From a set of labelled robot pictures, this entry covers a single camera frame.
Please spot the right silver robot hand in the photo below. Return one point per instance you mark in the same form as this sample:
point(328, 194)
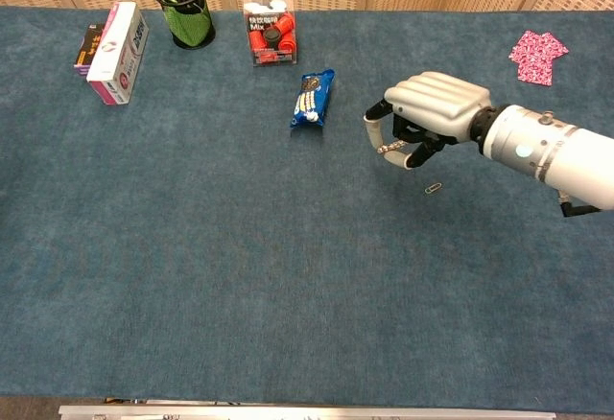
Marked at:
point(439, 103)

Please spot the silver bead chain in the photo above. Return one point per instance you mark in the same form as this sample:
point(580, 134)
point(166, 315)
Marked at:
point(392, 147)

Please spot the metal paper clip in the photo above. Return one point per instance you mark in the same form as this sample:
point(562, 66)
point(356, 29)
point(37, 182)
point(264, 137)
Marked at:
point(433, 188)

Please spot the pink patterned folded cloth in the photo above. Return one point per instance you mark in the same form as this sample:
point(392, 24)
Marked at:
point(537, 56)

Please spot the blue cookie snack packet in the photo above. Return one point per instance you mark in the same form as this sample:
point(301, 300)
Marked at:
point(311, 99)

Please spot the red coffee capsule pack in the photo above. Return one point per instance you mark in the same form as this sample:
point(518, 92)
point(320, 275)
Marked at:
point(270, 27)

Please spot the blue felt table mat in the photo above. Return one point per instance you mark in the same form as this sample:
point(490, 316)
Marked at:
point(240, 257)

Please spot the black mesh pen holder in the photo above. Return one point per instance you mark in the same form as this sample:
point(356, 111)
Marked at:
point(188, 15)

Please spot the white and pink carton box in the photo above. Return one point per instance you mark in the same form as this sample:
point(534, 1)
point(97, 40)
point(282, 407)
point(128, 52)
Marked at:
point(118, 53)

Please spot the black and purple small box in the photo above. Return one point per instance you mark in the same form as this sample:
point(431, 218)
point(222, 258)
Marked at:
point(87, 48)

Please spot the silver metal rail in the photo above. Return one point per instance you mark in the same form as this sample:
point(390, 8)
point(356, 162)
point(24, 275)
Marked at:
point(307, 412)

